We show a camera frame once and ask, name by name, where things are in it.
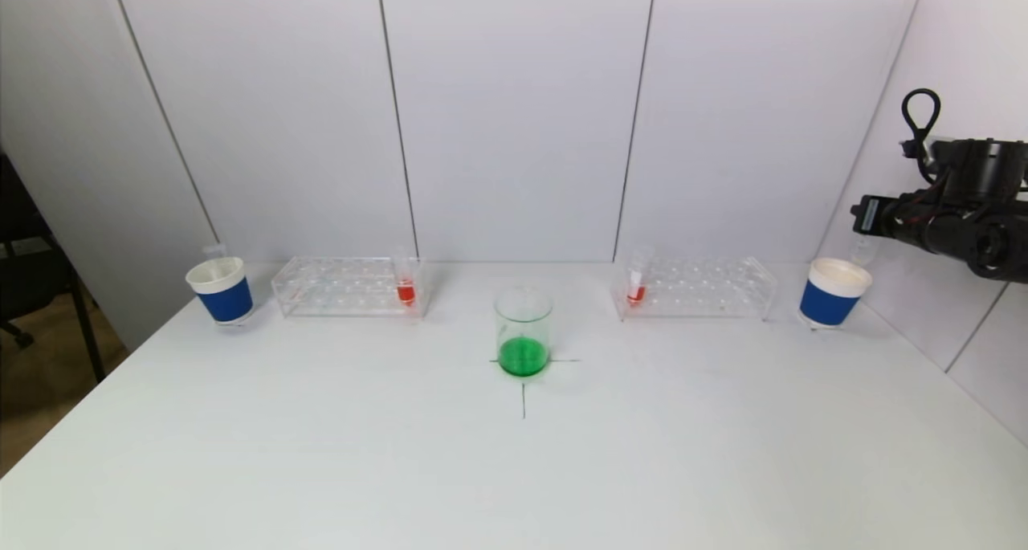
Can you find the white paper cup blue sleeve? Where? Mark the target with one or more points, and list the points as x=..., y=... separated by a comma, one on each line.
x=827, y=305
x=226, y=301

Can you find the test tube with yellow pigment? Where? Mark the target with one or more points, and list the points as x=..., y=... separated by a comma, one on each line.
x=863, y=249

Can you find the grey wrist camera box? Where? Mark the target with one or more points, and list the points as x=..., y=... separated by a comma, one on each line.
x=938, y=150

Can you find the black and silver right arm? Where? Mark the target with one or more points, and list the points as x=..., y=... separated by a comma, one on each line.
x=988, y=221

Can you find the blue-stained clear test tube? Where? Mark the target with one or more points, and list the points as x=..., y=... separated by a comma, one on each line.
x=214, y=251

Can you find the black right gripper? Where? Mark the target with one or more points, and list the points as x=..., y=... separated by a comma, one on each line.
x=864, y=214

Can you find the test tube with red pigment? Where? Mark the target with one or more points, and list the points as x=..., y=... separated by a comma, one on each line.
x=635, y=295
x=406, y=293

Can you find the black office chair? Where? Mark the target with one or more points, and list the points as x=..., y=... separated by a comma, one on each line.
x=32, y=285

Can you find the clear glass beaker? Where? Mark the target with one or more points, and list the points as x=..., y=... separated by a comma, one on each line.
x=524, y=353

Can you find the clear acrylic test tube rack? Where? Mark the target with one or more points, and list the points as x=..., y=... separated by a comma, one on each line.
x=345, y=289
x=699, y=289

